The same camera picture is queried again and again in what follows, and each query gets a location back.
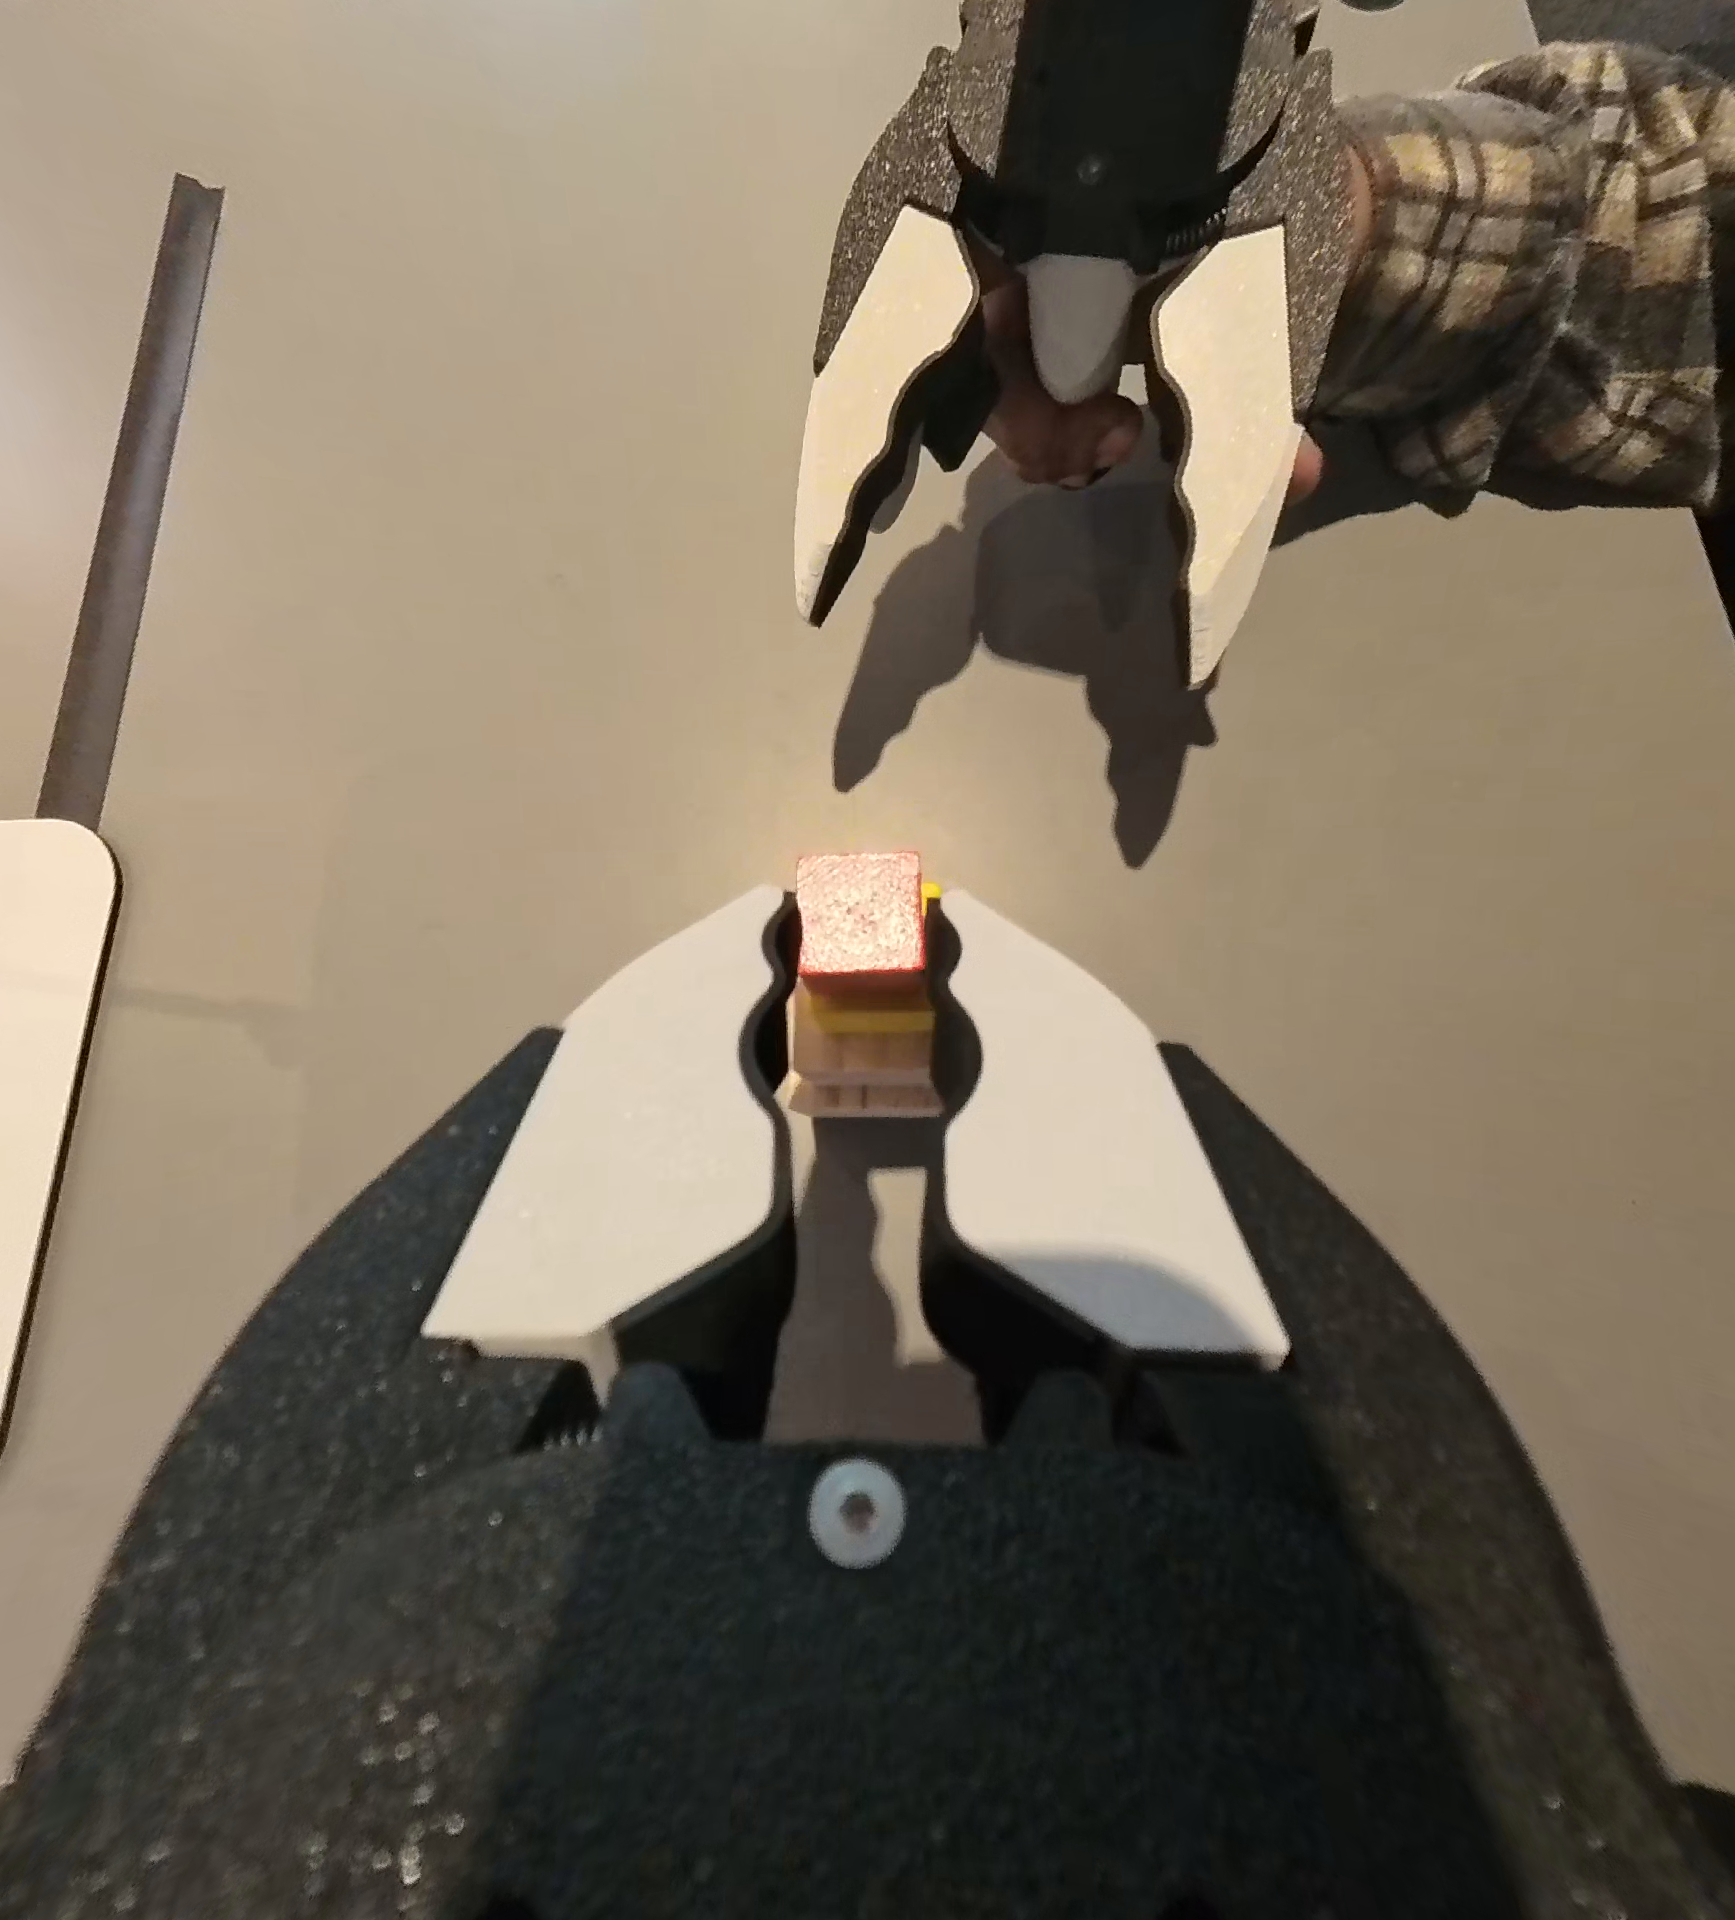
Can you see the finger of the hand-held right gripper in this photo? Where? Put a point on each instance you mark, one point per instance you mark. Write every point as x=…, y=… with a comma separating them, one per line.
x=1228, y=420
x=869, y=374

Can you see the large natural wooden cube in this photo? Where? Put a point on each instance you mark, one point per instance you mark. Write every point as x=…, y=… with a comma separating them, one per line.
x=869, y=1103

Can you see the person's right hand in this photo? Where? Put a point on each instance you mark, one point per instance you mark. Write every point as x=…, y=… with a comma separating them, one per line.
x=1062, y=443

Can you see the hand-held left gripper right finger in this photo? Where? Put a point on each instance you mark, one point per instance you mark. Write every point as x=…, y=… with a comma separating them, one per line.
x=1092, y=1170

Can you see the medium natural wooden cube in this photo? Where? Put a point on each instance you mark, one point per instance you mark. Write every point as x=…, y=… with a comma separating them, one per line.
x=869, y=1058

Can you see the small red wooden cube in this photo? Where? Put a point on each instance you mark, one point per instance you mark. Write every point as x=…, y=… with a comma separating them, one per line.
x=861, y=931

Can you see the wooden book stand white base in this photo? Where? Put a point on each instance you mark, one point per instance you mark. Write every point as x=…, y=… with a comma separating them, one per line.
x=13, y=1125

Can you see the yellow wooden cube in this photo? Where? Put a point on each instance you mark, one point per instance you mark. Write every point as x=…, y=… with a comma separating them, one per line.
x=883, y=1023

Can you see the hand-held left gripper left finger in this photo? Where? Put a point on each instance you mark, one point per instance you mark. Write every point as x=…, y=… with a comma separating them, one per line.
x=629, y=1140

